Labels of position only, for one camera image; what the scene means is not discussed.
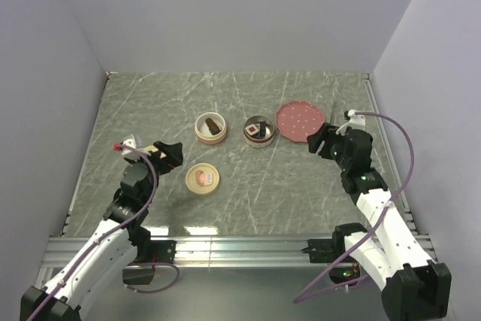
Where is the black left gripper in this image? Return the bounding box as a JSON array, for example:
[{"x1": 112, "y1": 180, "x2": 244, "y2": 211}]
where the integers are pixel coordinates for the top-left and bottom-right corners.
[{"x1": 126, "y1": 141, "x2": 183, "y2": 204}]

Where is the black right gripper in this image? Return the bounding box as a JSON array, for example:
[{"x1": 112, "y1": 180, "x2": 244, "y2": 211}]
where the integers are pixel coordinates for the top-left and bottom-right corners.
[{"x1": 305, "y1": 122, "x2": 350, "y2": 171}]

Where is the cream lid with label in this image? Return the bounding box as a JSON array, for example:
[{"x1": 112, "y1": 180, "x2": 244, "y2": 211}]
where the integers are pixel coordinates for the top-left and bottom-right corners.
[{"x1": 186, "y1": 163, "x2": 220, "y2": 195}]

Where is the brown ridged food piece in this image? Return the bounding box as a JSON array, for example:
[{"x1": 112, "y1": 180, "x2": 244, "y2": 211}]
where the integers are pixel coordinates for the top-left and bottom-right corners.
[{"x1": 204, "y1": 117, "x2": 222, "y2": 136}]

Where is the sushi roll red centre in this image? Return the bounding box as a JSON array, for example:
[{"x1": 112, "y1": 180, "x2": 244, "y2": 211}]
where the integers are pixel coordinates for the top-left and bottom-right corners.
[{"x1": 244, "y1": 123, "x2": 260, "y2": 138}]

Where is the sushi roll white top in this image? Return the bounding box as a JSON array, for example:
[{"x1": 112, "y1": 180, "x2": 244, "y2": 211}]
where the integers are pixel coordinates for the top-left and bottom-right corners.
[{"x1": 258, "y1": 121, "x2": 267, "y2": 139}]

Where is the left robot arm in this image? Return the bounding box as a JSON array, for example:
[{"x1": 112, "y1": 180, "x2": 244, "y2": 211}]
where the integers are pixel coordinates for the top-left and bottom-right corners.
[{"x1": 20, "y1": 140, "x2": 183, "y2": 320}]

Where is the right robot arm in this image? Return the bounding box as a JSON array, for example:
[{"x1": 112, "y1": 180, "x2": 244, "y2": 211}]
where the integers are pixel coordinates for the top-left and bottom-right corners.
[{"x1": 307, "y1": 123, "x2": 452, "y2": 320}]

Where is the pink bowl white inside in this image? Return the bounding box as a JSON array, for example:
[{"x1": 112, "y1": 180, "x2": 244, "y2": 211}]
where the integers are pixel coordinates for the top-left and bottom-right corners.
[{"x1": 195, "y1": 112, "x2": 227, "y2": 145}]

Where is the pink octagonal plate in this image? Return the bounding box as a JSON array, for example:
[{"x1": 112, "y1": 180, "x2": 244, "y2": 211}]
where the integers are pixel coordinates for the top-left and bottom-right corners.
[{"x1": 275, "y1": 100, "x2": 325, "y2": 143}]

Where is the steel bowl red band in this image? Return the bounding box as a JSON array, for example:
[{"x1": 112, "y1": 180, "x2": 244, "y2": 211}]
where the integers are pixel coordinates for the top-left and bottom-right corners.
[{"x1": 243, "y1": 115, "x2": 276, "y2": 148}]

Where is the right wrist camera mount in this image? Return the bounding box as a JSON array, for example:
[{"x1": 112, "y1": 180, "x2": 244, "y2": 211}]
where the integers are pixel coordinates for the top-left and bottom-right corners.
[{"x1": 336, "y1": 110, "x2": 366, "y2": 135}]

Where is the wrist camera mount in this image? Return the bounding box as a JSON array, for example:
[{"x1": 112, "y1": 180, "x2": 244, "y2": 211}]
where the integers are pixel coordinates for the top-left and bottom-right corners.
[
  {"x1": 336, "y1": 110, "x2": 366, "y2": 135},
  {"x1": 113, "y1": 134, "x2": 148, "y2": 161}
]

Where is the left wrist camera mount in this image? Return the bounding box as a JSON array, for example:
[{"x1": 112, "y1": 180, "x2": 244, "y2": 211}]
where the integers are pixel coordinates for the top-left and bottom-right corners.
[{"x1": 113, "y1": 134, "x2": 148, "y2": 161}]

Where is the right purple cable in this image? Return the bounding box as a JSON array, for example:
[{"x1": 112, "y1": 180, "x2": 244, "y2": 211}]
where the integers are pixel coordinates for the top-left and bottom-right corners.
[{"x1": 292, "y1": 110, "x2": 417, "y2": 304}]

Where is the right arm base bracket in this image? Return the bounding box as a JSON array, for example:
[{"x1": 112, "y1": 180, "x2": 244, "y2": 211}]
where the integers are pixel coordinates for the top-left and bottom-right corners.
[{"x1": 301, "y1": 238, "x2": 345, "y2": 264}]

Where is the aluminium front rail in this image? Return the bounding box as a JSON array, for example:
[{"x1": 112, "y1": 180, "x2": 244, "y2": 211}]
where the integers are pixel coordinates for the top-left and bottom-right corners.
[{"x1": 40, "y1": 235, "x2": 437, "y2": 269}]

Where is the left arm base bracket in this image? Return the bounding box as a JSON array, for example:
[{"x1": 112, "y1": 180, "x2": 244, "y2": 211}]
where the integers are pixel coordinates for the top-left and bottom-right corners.
[{"x1": 123, "y1": 239, "x2": 180, "y2": 286}]

